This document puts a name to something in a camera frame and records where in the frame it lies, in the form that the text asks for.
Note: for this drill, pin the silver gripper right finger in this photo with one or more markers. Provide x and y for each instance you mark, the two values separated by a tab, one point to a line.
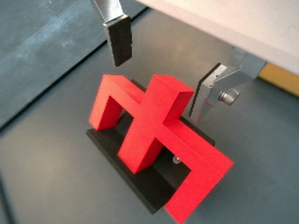
218	85

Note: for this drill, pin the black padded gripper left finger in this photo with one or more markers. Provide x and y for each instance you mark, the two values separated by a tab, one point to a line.
117	23

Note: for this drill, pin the red cross-shaped block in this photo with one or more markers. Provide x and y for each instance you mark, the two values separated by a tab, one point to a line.
157	129

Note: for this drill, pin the yellow wooden board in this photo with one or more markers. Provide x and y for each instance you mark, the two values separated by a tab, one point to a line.
281	78

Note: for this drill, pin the black angled holder bracket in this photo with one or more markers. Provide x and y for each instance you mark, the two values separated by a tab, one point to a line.
155	183

